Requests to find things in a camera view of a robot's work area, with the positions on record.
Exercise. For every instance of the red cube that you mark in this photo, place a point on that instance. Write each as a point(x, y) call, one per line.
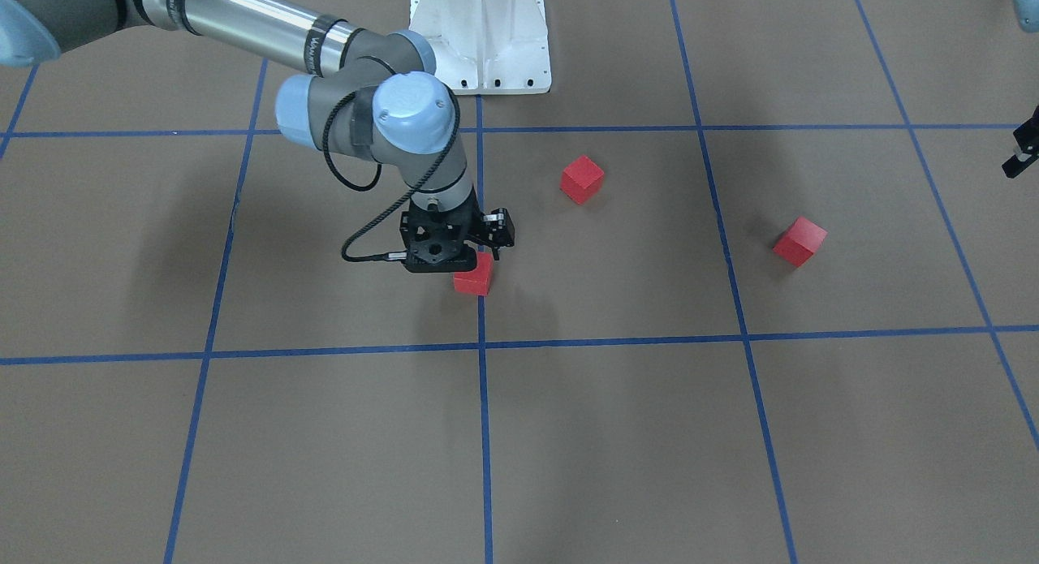
point(477, 281)
point(582, 179)
point(800, 242)

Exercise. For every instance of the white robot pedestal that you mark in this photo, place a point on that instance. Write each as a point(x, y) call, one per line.
point(487, 47)

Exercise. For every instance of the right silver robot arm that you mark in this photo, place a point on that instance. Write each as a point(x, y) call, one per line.
point(364, 100)

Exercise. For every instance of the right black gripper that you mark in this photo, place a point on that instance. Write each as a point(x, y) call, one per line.
point(497, 228)

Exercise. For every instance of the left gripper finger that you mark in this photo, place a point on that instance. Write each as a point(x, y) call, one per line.
point(1026, 147)

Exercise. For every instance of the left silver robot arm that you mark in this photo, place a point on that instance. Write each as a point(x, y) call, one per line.
point(1027, 15)

